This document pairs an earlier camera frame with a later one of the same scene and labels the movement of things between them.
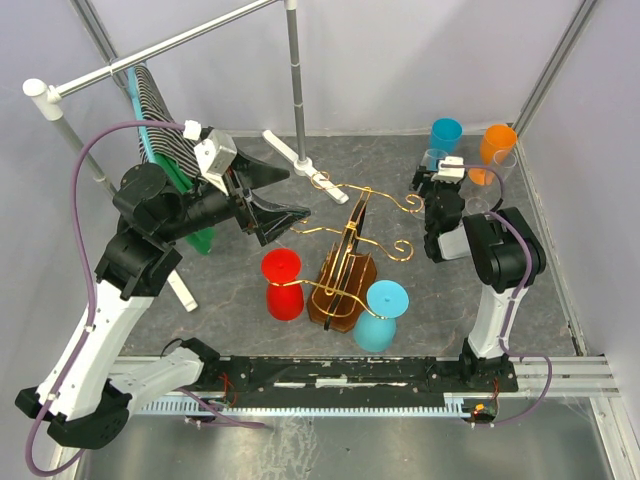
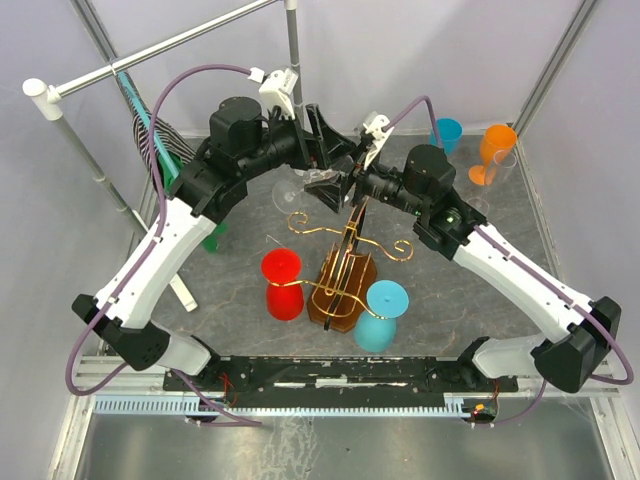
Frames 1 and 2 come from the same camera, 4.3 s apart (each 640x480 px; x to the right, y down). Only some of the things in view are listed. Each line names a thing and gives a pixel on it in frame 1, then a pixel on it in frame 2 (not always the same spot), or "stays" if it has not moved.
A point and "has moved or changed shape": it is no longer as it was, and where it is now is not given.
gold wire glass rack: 343,287 stays
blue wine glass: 445,134 stays
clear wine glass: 504,161 stays
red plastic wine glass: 283,265 stays
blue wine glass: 375,328 stays
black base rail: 456,375 stays
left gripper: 267,219 → 320,149
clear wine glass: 431,158 has moved or changed shape
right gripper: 423,177 → 329,189
